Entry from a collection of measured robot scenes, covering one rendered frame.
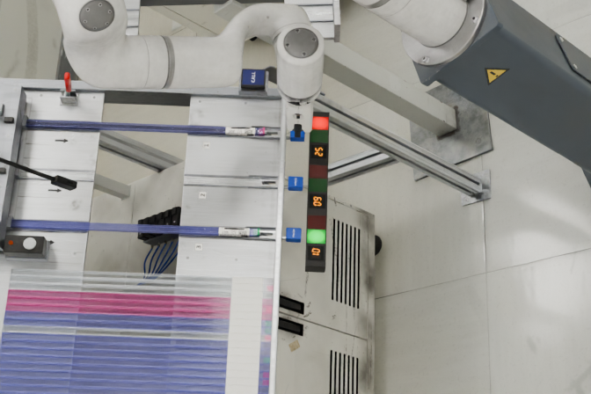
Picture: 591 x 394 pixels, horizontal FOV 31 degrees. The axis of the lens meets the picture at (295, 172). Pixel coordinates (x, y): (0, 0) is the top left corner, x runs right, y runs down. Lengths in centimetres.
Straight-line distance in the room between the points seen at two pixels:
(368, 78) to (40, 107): 80
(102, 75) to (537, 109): 90
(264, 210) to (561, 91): 63
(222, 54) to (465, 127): 115
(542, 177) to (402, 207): 43
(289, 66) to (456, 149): 104
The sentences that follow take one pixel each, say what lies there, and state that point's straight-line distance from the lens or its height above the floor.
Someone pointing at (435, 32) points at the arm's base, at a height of 75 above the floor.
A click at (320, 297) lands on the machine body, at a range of 265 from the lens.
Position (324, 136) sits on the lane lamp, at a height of 65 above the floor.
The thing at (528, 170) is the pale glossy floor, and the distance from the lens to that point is 270.
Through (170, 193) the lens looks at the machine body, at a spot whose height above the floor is 62.
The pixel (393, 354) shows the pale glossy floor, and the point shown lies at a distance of 281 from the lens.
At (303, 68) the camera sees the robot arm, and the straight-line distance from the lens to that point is 188.
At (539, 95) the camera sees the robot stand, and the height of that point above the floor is 45.
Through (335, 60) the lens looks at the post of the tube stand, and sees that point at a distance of 254.
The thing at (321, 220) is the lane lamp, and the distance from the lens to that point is 215.
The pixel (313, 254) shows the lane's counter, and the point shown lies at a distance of 212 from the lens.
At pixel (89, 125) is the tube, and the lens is 224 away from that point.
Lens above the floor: 211
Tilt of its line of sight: 40 degrees down
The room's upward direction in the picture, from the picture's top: 66 degrees counter-clockwise
